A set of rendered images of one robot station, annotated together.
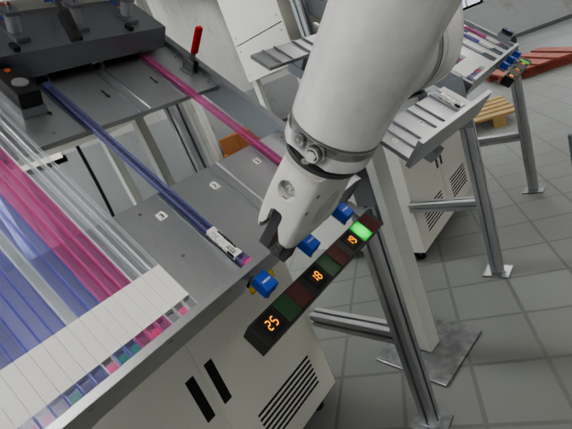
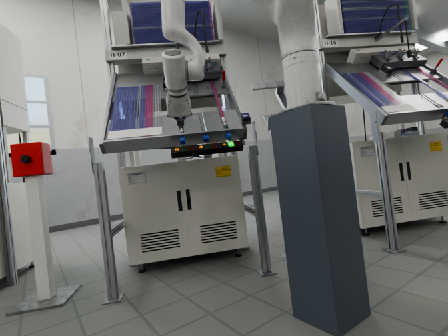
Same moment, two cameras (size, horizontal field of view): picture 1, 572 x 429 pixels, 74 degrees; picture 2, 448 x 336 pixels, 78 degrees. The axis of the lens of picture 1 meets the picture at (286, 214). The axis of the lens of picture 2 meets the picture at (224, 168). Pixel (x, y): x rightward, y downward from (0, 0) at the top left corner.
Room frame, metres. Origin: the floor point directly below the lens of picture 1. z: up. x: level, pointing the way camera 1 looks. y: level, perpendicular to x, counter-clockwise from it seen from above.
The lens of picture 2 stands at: (-0.50, -0.82, 0.53)
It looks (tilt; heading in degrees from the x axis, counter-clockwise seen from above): 1 degrees up; 34
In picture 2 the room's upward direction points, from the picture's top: 7 degrees counter-clockwise
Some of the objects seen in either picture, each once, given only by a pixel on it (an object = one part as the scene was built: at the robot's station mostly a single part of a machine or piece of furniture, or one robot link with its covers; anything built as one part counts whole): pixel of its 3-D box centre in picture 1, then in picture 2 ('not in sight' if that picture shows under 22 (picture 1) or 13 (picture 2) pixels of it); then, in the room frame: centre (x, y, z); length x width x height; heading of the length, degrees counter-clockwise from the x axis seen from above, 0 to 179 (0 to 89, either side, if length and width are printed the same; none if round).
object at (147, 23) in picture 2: not in sight; (173, 27); (0.90, 0.40, 1.52); 0.51 x 0.13 x 0.27; 132
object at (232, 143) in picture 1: (251, 138); not in sight; (7.49, 0.06, 0.21); 1.23 x 0.90 x 0.43; 159
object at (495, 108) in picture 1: (443, 126); not in sight; (3.43, -1.68, 0.05); 1.14 x 0.78 x 0.10; 66
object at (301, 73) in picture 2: not in sight; (303, 85); (0.46, -0.53, 0.79); 0.19 x 0.19 x 0.18
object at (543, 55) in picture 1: (524, 65); not in sight; (4.74, -3.52, 0.06); 1.32 x 0.91 x 0.12; 159
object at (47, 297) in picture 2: not in sight; (39, 221); (0.12, 0.74, 0.39); 0.24 x 0.24 x 0.78; 42
